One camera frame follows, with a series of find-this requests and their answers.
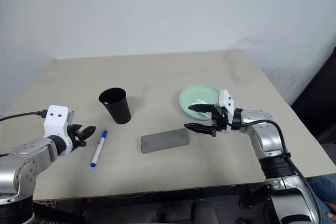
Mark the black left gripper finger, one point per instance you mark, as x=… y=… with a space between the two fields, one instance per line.
x=88 y=132
x=76 y=127

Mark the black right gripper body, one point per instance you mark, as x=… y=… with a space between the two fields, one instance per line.
x=220 y=120

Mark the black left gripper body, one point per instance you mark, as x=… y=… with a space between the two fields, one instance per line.
x=76 y=142

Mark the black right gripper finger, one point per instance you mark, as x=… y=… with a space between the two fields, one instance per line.
x=199 y=128
x=200 y=108

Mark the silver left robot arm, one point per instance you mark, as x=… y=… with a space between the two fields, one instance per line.
x=26 y=155

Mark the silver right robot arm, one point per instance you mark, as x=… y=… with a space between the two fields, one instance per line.
x=262 y=140

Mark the person's bare hand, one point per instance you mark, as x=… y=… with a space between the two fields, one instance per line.
x=332 y=212

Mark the white crumpled tissue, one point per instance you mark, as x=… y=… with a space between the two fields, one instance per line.
x=198 y=101

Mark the blue plastic plate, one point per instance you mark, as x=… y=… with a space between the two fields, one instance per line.
x=195 y=118

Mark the green plastic plate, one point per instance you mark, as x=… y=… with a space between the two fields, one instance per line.
x=197 y=93

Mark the blue white marker pen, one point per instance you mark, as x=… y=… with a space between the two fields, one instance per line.
x=98 y=150

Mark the grey rectangular block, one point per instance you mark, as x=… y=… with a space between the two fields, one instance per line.
x=165 y=141

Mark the black tapered cup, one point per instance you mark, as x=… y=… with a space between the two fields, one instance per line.
x=120 y=111

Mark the dark rounded shape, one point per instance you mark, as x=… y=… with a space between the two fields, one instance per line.
x=203 y=213

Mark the black cabinet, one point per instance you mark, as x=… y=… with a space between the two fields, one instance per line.
x=320 y=103

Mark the person's leg in jeans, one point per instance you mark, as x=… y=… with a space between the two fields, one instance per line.
x=324 y=190

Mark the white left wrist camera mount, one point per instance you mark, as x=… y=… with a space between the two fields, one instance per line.
x=56 y=124

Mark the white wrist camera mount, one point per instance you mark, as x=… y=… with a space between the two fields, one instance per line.
x=56 y=124
x=225 y=100

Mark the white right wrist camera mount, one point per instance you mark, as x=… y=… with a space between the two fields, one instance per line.
x=225 y=100

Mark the black bracket under table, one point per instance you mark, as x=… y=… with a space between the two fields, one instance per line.
x=253 y=197

